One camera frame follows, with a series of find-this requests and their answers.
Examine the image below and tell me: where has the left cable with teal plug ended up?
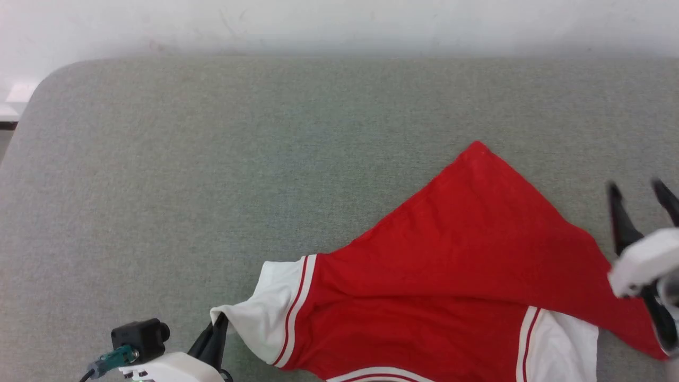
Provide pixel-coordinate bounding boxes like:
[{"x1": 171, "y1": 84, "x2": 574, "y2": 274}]
[{"x1": 80, "y1": 344, "x2": 140, "y2": 382}]

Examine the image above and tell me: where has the white wall baseboard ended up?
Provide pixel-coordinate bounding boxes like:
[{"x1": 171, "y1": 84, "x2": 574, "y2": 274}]
[{"x1": 0, "y1": 79, "x2": 40, "y2": 131}]

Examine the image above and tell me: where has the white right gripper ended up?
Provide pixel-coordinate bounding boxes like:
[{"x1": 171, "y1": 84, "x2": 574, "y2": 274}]
[{"x1": 606, "y1": 178, "x2": 679, "y2": 299}]

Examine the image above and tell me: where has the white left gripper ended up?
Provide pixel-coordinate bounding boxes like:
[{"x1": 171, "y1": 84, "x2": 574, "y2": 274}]
[{"x1": 119, "y1": 312, "x2": 230, "y2": 382}]

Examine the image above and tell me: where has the grey fabric sofa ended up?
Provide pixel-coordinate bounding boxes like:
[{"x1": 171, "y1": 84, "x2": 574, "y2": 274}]
[{"x1": 0, "y1": 55, "x2": 679, "y2": 382}]

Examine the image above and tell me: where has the red and white shirt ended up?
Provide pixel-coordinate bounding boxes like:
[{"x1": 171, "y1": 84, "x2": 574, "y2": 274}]
[{"x1": 210, "y1": 140, "x2": 670, "y2": 382}]

